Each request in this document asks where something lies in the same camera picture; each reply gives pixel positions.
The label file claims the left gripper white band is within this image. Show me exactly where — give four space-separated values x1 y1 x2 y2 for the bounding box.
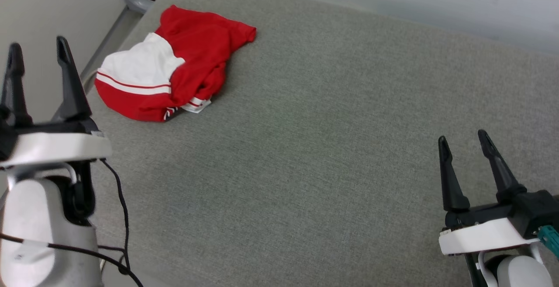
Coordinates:
0 36 113 169

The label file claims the red and white garment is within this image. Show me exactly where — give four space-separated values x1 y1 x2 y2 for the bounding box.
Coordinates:
94 4 257 123

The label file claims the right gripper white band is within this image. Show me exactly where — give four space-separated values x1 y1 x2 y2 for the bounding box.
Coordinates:
438 129 540 256

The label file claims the thin black cable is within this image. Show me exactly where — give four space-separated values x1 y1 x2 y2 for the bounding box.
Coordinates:
0 233 145 287
98 159 131 274

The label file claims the grey fabric sofa cushion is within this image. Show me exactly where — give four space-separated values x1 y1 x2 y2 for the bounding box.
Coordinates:
83 0 559 287

